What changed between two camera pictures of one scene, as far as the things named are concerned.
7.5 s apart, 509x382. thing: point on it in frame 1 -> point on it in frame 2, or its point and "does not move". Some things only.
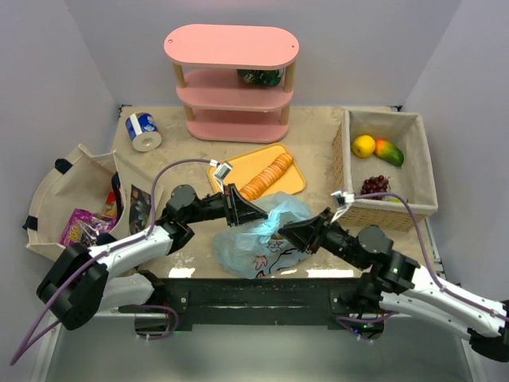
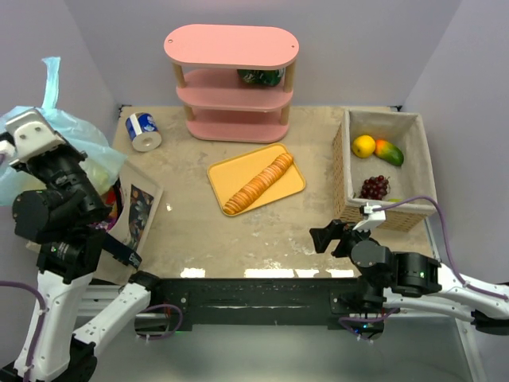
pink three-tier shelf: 221,107 does not move
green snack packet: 268,76 does not move
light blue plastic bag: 257,249 -> 9,180
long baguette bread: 258,183 does not move
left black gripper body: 231,204 -> 56,160
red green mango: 389,152 does not move
